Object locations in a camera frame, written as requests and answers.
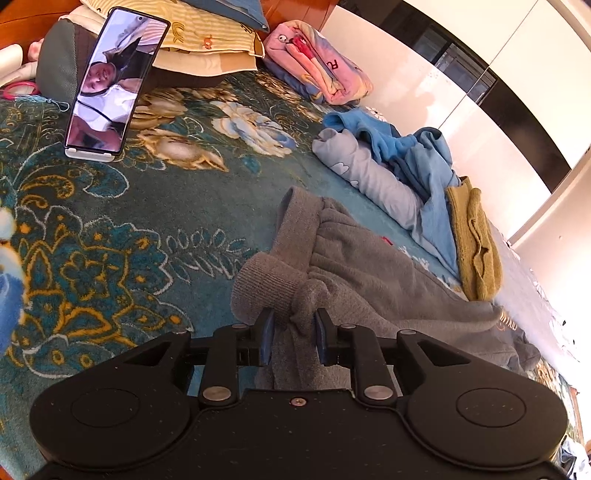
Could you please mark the mustard knit sweater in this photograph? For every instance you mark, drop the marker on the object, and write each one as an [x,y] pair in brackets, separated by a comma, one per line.
[475,249]

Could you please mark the blue tassel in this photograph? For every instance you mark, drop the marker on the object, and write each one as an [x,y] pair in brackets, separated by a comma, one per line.
[44,100]

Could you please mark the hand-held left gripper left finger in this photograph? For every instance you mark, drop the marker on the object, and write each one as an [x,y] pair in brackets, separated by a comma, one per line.
[265,340]

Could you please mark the teal floral blanket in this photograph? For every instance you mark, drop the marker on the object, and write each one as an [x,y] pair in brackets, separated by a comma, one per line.
[138,207]

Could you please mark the smartphone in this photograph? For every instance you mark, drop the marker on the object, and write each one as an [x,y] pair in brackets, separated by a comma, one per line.
[115,83]

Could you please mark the pink folded blanket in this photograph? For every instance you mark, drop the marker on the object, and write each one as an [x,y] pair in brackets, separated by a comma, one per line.
[323,64]

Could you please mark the white phone stand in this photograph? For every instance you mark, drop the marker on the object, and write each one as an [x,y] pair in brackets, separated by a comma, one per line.
[87,156]

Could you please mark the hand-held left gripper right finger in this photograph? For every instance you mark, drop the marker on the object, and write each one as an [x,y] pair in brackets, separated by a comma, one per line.
[323,341]

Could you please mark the blue pillow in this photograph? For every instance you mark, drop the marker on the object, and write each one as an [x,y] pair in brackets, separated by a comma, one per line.
[231,11]

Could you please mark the yellow striped pillow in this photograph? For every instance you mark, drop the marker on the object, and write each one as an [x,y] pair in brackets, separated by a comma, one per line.
[207,41]

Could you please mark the grey-green cushion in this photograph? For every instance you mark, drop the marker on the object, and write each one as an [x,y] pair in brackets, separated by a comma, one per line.
[60,60]

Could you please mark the grey knit sweater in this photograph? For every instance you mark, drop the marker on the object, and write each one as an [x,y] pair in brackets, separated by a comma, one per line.
[369,286]

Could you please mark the pale blue garment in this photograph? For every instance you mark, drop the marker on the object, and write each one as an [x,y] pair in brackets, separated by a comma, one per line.
[378,184]

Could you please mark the white and black wardrobe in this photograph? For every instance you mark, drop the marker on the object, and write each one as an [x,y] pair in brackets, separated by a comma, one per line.
[415,69]

